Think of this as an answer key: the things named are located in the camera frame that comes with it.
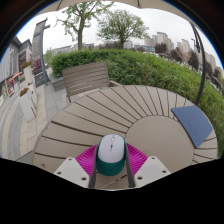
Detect sparse tall tree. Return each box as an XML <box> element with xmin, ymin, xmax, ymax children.
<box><xmin>54</xmin><ymin>1</ymin><xmax>114</xmax><ymax>51</ymax></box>

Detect grey sign pillar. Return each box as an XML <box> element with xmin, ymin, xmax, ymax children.
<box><xmin>31</xmin><ymin>18</ymin><xmax>51</xmax><ymax>78</ymax></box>

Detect curved dark umbrella pole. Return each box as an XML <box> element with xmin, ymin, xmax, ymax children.
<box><xmin>189</xmin><ymin>21</ymin><xmax>207</xmax><ymax>106</ymax></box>

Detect small white planter box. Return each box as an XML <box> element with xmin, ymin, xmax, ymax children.
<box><xmin>21</xmin><ymin>61</ymin><xmax>35</xmax><ymax>88</ymax></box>

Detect grey storefront building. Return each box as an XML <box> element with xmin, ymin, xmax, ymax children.
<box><xmin>0</xmin><ymin>35</ymin><xmax>33</xmax><ymax>104</ymax></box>

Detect beige umbrella canopy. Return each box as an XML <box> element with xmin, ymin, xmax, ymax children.
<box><xmin>36</xmin><ymin>0</ymin><xmax>201</xmax><ymax>38</ymax></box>

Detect distant apartment buildings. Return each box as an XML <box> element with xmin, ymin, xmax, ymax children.
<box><xmin>49</xmin><ymin>31</ymin><xmax>218</xmax><ymax>73</ymax></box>

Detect blue mouse pad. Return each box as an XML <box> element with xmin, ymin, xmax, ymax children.
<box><xmin>170</xmin><ymin>105</ymin><xmax>214</xmax><ymax>149</ymax></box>

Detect round leafy tree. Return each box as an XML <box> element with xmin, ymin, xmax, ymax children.
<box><xmin>96</xmin><ymin>9</ymin><xmax>149</xmax><ymax>49</ymax></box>

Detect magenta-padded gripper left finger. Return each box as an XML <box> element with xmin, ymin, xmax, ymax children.
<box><xmin>53</xmin><ymin>143</ymin><xmax>100</xmax><ymax>189</ymax></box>

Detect slatted wooden chair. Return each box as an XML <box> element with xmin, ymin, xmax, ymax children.
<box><xmin>62</xmin><ymin>60</ymin><xmax>123</xmax><ymax>104</ymax></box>

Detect green hedge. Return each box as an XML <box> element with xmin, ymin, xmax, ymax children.
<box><xmin>50</xmin><ymin>48</ymin><xmax>224</xmax><ymax>158</ymax></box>

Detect white and teal computer mouse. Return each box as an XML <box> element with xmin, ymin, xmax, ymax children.
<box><xmin>95</xmin><ymin>133</ymin><xmax>127</xmax><ymax>177</ymax></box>

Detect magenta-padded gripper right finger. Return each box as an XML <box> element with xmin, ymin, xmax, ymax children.
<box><xmin>123</xmin><ymin>142</ymin><xmax>172</xmax><ymax>189</ymax></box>

